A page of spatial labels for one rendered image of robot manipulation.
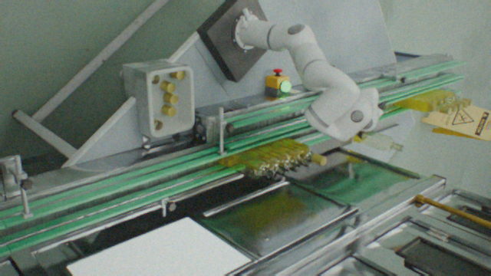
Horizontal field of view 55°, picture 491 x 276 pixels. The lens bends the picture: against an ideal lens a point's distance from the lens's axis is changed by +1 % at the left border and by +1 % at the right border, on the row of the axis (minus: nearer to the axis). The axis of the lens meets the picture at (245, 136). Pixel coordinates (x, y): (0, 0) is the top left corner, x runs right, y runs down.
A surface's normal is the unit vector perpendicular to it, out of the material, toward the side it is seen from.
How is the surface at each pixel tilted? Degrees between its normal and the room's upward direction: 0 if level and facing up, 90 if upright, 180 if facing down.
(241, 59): 1
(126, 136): 0
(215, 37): 1
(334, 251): 90
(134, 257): 90
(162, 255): 90
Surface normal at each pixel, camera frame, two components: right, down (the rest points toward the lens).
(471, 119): -0.43, -0.22
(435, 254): 0.01, -0.94
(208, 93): 0.66, 0.27
